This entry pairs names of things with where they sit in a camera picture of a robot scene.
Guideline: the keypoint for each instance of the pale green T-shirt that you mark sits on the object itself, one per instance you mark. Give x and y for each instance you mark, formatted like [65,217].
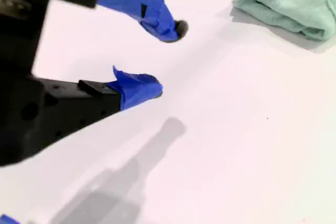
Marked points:
[288,3]

